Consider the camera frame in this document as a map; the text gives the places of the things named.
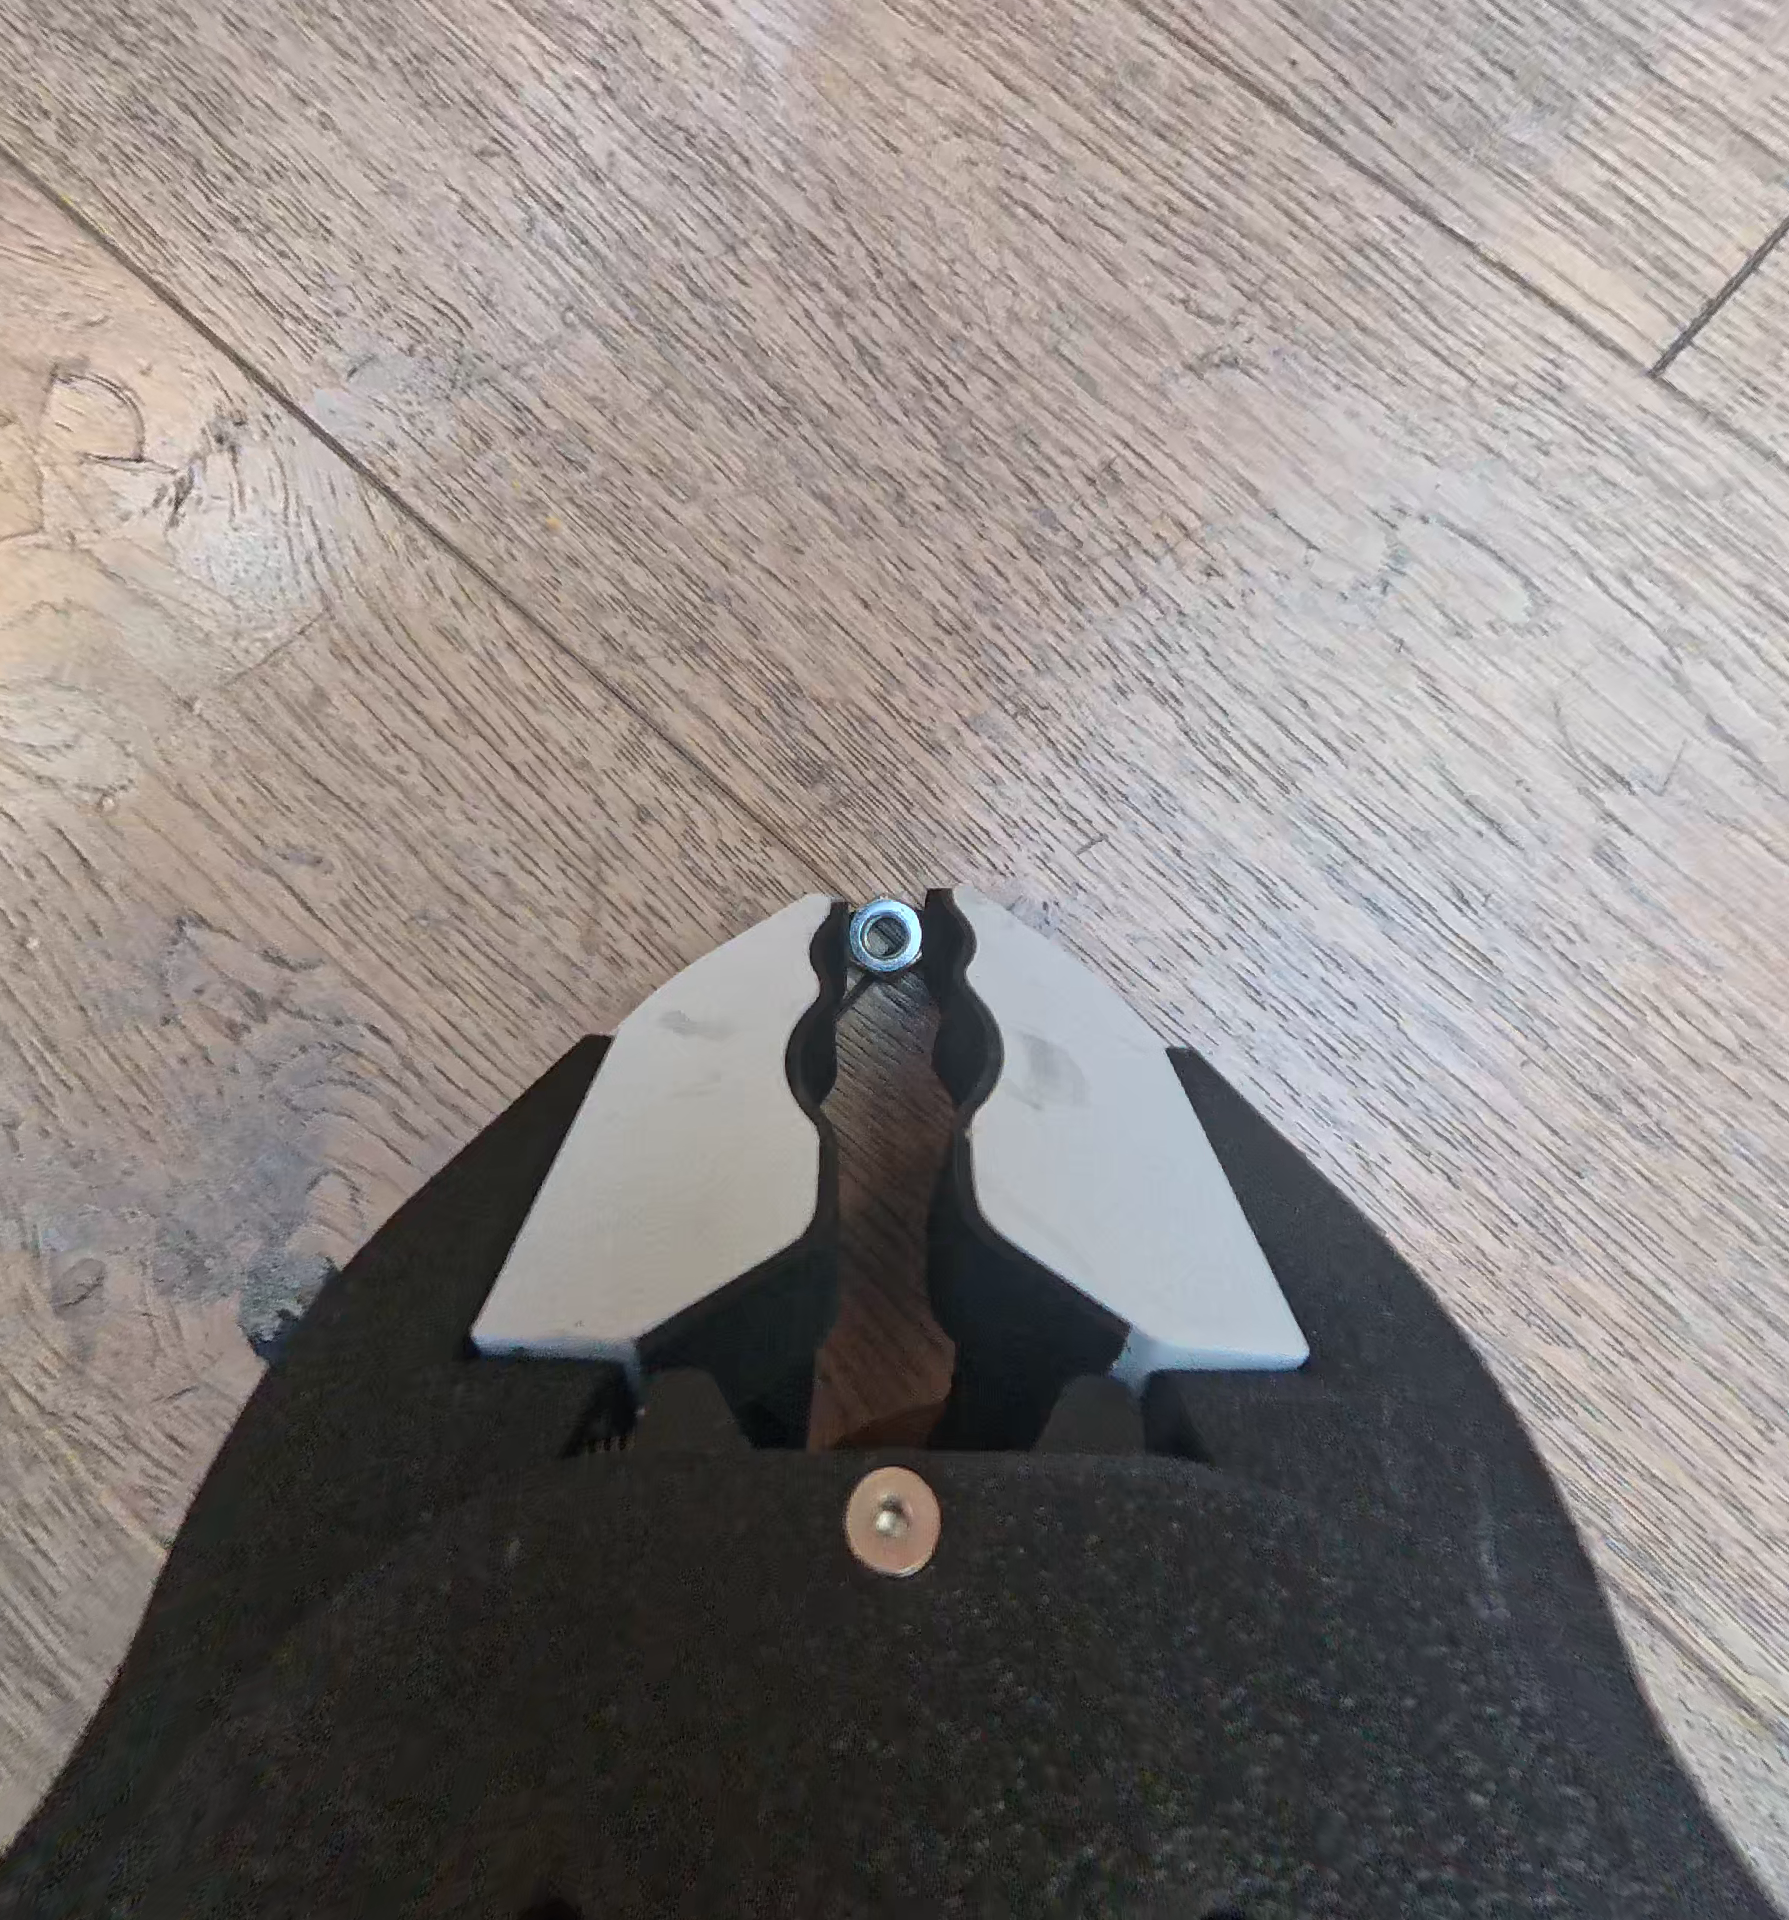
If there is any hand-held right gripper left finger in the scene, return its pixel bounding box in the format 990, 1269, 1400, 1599
470, 896, 852, 1451

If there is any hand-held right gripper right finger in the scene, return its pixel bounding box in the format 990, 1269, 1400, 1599
925, 889, 1311, 1451

